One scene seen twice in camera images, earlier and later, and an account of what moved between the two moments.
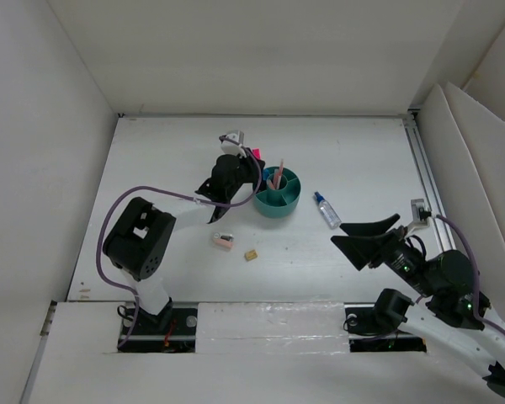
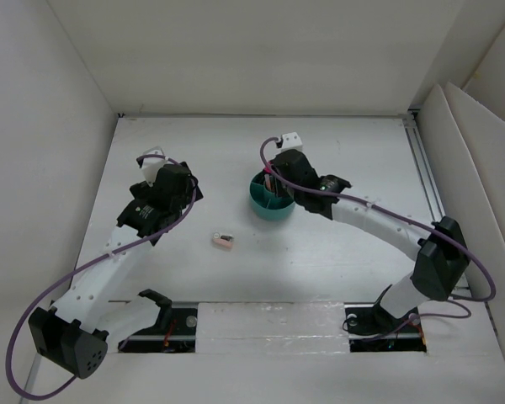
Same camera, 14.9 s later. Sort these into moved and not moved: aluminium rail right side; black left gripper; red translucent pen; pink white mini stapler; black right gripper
Moved: black left gripper; red translucent pen; black right gripper
Not moved: aluminium rail right side; pink white mini stapler
